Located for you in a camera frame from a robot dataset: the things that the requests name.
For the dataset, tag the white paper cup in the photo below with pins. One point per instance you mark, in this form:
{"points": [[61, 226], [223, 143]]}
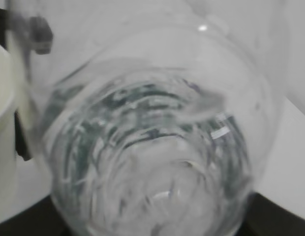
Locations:
{"points": [[10, 163]]}

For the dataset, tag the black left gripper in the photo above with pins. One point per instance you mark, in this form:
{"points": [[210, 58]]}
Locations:
{"points": [[41, 35]]}

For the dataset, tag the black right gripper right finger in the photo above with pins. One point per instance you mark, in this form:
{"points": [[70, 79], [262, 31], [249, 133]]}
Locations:
{"points": [[265, 218]]}

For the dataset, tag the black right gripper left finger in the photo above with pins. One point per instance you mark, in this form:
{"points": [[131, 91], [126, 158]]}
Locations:
{"points": [[41, 219]]}

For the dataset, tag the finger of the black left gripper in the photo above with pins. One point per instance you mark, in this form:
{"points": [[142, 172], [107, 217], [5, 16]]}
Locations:
{"points": [[20, 142]]}

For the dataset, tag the clear green-label water bottle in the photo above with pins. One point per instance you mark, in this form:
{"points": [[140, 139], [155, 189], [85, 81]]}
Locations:
{"points": [[152, 117]]}

